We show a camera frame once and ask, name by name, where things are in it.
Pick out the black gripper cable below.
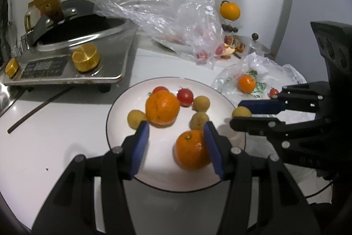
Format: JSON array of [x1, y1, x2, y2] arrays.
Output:
[[305, 181, 334, 198]]

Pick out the dark chopstick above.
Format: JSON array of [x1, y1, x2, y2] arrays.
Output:
[[7, 86, 75, 134]]

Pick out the steel cups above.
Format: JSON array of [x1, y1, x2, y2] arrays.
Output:
[[20, 31, 35, 54]]

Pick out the mandarin orange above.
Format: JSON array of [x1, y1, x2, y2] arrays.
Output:
[[145, 90, 180, 126], [174, 130, 212, 171], [238, 74, 256, 94]]

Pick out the large clear plastic bag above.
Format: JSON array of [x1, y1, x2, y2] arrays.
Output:
[[95, 0, 224, 70]]

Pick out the steel dome lid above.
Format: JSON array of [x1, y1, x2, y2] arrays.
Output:
[[0, 83, 20, 117]]

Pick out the small steel pot lid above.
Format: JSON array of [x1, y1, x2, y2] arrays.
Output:
[[239, 33, 275, 58]]

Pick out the green printed clear plastic bag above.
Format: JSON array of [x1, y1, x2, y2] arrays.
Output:
[[211, 53, 334, 198]]

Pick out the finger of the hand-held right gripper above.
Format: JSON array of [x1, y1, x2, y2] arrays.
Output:
[[238, 81, 329, 116], [229, 117, 332, 143]]

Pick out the fruit peels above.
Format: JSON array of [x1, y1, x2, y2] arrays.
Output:
[[220, 35, 246, 59]]

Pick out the steel induction cooker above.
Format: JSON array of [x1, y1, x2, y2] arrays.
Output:
[[1, 22, 139, 92]]

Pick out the white plate with dark rim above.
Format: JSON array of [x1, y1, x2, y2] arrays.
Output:
[[106, 77, 246, 193]]

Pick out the black wok with wooden handle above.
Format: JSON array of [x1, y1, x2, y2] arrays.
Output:
[[27, 0, 130, 48]]

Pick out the black umbrella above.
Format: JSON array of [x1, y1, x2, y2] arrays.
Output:
[[0, 0, 17, 59]]

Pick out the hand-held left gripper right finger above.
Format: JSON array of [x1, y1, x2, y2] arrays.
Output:
[[203, 121, 321, 235]]

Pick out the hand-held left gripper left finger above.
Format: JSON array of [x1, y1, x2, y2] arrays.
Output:
[[31, 121, 150, 235]]

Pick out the glass oil bottle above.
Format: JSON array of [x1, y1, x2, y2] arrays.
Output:
[[24, 2, 42, 33]]

